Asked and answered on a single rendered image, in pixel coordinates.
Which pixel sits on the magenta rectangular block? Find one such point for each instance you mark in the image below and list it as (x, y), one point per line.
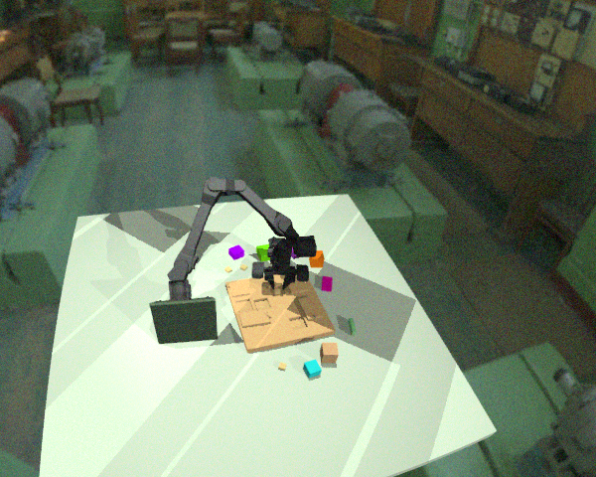
(327, 283)

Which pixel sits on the orange block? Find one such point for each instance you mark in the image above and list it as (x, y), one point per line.
(318, 260)

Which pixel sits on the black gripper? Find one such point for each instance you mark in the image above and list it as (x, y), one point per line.
(280, 268)

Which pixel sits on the teal cube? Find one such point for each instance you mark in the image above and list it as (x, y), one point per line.
(312, 368)

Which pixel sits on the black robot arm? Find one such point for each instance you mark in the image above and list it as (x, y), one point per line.
(280, 248)

